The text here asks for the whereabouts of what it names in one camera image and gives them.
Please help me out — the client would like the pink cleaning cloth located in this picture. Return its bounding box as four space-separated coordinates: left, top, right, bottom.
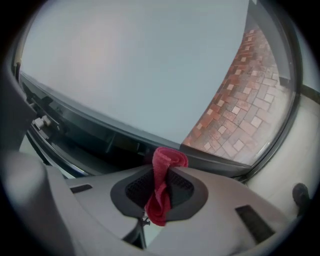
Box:
143 146 190 228

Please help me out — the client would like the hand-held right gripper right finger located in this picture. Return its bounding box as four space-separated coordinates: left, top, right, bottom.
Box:
146 166 291 256

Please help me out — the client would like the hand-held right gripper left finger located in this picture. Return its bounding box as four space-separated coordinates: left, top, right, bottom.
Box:
46 164 155 256

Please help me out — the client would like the dark window frame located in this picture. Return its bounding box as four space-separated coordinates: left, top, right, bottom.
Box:
12 0 305 182

